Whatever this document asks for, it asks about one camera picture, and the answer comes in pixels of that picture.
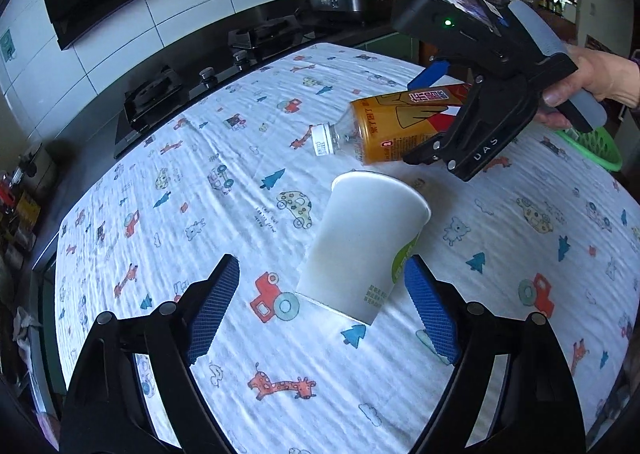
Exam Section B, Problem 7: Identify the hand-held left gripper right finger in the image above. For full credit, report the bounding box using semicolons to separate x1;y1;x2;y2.
402;254;587;454

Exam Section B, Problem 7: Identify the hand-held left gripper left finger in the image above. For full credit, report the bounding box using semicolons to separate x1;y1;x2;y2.
59;254;241;454

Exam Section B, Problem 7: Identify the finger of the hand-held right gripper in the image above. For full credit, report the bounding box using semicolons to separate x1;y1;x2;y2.
407;58;452;91
402;78;541;183

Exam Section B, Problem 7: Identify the plastic bottle with orange label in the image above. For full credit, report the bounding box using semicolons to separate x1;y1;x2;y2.
311;82;476;165

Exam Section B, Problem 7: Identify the white paper cup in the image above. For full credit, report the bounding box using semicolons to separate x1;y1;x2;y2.
296;171;432;325

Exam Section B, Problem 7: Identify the green plastic mesh basket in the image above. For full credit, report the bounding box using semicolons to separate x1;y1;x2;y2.
555;126;624;173

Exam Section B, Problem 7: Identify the person's right hand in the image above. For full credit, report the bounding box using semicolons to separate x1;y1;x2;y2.
535;44;640;131

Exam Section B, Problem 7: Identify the green kitchen cabinet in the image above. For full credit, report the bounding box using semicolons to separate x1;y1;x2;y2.
357;31;423;63

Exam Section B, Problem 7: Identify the cartoon printed white tablecloth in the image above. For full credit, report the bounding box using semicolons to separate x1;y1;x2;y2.
54;41;640;454

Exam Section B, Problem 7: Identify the black gas stove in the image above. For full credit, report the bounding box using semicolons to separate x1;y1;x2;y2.
114;16;321;159

